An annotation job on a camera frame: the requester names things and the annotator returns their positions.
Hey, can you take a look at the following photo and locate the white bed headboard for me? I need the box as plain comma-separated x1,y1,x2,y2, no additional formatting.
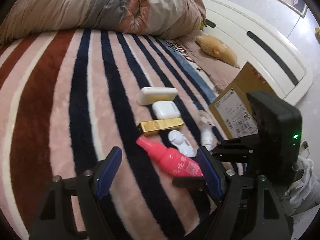
203,0,313,105

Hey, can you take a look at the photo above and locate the tan plush toy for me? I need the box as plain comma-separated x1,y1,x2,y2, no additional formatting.
196,35,240,68

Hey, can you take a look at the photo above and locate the cardboard box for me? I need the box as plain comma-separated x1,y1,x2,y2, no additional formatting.
209,62,275,139

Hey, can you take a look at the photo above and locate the green plush toy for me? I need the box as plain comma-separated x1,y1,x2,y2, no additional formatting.
200,22,207,30

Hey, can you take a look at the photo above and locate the white contact lens case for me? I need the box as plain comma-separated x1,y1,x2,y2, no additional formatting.
168,130,196,158

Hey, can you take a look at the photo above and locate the white earbuds case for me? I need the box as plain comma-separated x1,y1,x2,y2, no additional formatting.
152,101,181,120

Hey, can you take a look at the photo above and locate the pink pillow sheet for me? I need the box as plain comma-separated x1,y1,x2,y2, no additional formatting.
174,30,241,93

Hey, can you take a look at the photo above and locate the gold bar box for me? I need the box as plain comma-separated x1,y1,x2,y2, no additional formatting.
137,118,184,134

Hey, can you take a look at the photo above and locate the white yellow concealer case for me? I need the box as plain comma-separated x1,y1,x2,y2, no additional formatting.
137,87,178,106

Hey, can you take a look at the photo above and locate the clear tape dispenser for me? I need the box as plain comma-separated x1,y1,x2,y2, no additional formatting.
195,111,214,128

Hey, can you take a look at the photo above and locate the rolled striped duvet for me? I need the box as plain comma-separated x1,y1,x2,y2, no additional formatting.
1,0,206,43

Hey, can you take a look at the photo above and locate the small white tube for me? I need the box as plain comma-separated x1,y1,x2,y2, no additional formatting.
201,126,216,151

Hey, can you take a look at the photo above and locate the pink spray bottle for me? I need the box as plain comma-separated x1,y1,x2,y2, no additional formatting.
136,135,203,177

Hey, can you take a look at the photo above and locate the striped fleece blanket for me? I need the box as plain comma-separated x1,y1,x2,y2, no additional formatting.
1,30,216,239

